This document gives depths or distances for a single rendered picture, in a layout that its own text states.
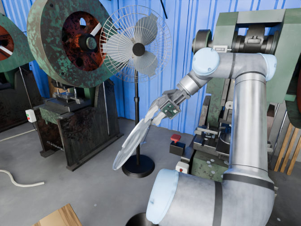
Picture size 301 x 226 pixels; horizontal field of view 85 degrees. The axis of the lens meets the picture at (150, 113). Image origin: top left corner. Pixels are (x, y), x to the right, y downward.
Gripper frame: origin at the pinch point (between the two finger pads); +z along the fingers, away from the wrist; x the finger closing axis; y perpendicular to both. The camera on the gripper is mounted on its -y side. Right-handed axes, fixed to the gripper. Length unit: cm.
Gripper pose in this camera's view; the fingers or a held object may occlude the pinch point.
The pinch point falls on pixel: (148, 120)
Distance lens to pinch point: 70.5
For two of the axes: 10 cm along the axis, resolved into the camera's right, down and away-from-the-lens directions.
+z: -7.1, 6.6, 2.4
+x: 7.0, 6.4, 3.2
